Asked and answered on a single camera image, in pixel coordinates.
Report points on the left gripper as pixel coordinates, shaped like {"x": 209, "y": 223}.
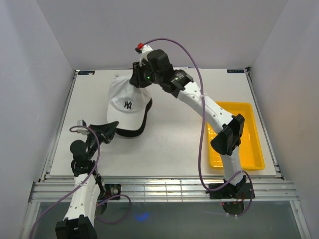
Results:
{"x": 105, "y": 132}

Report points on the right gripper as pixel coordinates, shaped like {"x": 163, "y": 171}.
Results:
{"x": 136, "y": 78}

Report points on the white baseball cap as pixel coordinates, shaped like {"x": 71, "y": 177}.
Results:
{"x": 126, "y": 103}

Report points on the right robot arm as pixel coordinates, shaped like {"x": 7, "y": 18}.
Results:
{"x": 154, "y": 67}

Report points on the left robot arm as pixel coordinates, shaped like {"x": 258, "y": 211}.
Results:
{"x": 78, "y": 223}

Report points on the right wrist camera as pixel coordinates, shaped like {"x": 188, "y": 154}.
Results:
{"x": 143, "y": 50}

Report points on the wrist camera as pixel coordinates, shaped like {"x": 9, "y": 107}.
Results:
{"x": 81, "y": 127}
{"x": 143, "y": 50}

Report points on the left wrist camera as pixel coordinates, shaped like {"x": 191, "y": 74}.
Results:
{"x": 81, "y": 127}

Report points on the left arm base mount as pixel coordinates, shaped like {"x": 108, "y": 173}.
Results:
{"x": 112, "y": 190}

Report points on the aluminium front rail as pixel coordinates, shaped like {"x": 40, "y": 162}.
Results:
{"x": 166, "y": 190}

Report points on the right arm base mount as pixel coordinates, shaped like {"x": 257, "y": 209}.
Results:
{"x": 218, "y": 193}

